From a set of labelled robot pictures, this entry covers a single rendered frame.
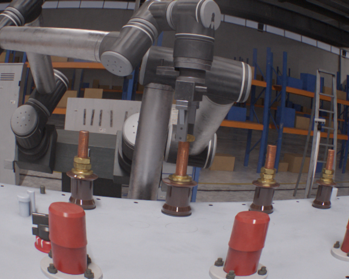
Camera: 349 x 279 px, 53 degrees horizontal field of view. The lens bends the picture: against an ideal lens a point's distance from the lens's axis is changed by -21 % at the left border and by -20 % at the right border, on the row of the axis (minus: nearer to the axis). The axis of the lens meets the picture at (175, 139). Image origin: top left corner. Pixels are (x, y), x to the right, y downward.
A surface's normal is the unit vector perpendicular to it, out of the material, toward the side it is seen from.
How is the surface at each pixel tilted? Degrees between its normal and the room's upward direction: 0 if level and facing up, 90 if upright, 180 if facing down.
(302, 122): 90
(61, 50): 121
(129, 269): 0
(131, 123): 58
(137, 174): 87
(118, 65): 143
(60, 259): 90
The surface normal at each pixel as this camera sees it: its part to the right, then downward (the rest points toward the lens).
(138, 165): -0.44, 0.01
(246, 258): 0.00, 0.13
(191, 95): -0.23, 0.09
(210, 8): 0.81, 0.15
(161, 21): -0.53, 0.61
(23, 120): 0.12, -0.38
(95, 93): 0.25, 0.14
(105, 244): 0.11, -0.99
